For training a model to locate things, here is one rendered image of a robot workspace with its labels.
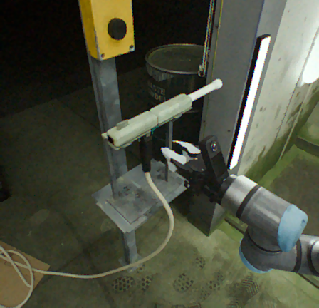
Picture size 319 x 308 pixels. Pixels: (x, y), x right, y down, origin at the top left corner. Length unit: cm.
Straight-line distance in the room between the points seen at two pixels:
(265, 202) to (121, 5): 57
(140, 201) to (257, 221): 48
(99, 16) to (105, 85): 21
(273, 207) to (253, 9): 66
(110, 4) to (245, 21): 50
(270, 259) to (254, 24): 73
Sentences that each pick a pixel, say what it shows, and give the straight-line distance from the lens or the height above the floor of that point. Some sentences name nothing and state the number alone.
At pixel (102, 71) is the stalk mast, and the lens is 78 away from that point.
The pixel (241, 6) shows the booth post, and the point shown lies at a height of 136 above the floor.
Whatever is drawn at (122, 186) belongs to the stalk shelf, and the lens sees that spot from 100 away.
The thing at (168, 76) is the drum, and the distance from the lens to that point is 170.
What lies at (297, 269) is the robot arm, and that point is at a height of 96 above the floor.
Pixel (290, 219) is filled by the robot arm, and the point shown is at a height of 111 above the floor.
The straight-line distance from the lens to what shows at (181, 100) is 80.
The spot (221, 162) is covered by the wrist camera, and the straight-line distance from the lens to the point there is 61.
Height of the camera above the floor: 153
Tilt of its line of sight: 40 degrees down
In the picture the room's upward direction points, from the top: straight up
